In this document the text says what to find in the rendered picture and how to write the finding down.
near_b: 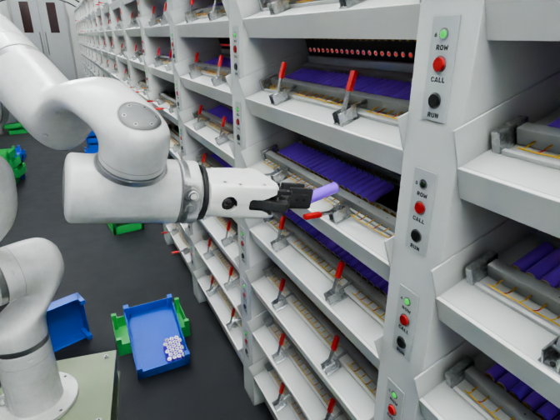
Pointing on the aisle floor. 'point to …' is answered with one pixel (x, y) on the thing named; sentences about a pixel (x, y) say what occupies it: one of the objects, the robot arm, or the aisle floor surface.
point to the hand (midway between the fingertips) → (295, 195)
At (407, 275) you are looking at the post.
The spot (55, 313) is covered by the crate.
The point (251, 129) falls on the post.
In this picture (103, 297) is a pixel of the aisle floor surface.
